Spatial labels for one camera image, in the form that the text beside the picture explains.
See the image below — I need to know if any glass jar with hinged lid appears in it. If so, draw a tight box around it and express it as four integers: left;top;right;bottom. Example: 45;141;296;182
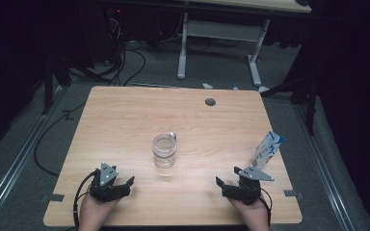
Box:
151;131;178;168

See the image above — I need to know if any person's right hand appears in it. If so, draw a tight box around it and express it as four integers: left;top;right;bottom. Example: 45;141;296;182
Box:
227;195;271;231

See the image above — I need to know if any metal floor rail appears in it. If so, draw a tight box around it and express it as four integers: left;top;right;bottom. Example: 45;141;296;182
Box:
293;104;356;231
0;85;66;225

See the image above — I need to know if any black floor cable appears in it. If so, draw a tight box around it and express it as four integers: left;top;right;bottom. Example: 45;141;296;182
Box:
33;101;89;178

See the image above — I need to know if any black cable bundle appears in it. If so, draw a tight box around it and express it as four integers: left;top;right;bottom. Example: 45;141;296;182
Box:
105;8;147;87

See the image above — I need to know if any light desk with white frame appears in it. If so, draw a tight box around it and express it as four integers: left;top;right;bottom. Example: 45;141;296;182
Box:
176;0;312;94

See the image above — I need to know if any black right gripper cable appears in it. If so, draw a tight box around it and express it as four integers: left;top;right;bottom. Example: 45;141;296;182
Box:
259;195;274;226

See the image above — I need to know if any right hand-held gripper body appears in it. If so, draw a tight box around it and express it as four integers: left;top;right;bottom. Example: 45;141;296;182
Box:
222;166;275;206

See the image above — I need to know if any black metal stand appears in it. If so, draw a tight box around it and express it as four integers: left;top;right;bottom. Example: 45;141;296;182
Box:
259;71;320;137
40;55;74;116

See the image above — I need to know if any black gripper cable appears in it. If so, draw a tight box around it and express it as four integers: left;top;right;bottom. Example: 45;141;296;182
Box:
259;195;274;226
72;169;98;230

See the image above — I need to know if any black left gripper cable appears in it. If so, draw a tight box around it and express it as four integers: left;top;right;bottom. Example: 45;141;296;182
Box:
72;169;98;230

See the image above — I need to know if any person's left hand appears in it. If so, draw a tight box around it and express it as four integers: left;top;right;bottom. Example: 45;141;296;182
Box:
77;192;122;231

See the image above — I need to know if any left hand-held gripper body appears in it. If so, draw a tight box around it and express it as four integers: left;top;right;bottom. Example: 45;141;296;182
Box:
89;162;132;203

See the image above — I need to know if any white and blue pouch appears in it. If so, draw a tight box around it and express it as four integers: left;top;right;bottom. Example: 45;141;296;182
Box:
251;130;285;170

